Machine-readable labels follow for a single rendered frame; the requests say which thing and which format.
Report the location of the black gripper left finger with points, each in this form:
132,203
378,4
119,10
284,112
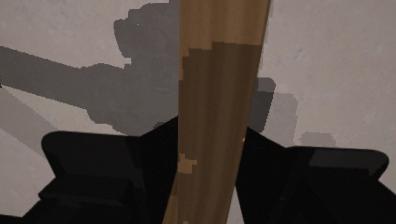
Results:
149,161

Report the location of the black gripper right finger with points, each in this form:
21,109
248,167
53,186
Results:
269,172

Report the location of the brown wooden post with slot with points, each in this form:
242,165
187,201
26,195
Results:
170,216

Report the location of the brown wooden board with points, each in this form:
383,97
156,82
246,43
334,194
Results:
220,47

